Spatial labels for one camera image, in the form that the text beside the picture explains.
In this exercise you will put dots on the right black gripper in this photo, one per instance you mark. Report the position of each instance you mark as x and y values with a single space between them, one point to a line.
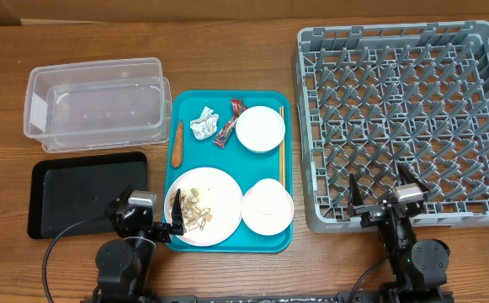
371 212

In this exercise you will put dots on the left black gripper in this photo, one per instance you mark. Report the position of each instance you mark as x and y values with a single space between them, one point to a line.
162 232

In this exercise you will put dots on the orange carrot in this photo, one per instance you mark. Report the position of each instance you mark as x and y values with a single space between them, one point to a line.
177 152

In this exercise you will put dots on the white paper ball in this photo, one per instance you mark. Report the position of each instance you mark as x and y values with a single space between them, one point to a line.
206 125

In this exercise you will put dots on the pink-white bowl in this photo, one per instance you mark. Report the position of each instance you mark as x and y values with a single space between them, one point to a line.
267 225

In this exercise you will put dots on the wooden chopstick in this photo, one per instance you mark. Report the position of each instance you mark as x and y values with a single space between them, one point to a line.
282 128
282 151

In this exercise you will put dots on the white bowl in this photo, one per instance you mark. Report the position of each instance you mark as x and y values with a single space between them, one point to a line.
260 129

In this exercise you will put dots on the red snack wrapper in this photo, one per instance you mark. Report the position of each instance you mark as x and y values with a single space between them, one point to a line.
224 134

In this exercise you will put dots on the white cup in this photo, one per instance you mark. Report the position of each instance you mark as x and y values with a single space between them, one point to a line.
267 196

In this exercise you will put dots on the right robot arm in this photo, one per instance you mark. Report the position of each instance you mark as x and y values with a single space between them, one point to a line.
418 266

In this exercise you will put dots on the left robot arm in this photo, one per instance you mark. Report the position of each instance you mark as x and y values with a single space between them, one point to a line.
124 264

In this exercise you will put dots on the grey dishwasher rack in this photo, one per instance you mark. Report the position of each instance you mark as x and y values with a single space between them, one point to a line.
371 98

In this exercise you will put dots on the large white plate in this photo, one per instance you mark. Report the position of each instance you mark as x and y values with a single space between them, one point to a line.
221 193

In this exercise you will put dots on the black rectangular tray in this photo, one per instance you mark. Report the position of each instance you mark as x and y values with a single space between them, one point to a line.
68 190

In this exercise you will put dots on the clear plastic storage bin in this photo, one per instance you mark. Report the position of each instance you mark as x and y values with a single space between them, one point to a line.
95 105

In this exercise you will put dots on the teal serving tray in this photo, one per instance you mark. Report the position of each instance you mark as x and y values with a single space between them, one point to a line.
245 166

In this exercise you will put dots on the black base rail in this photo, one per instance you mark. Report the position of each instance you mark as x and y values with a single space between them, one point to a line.
341 297

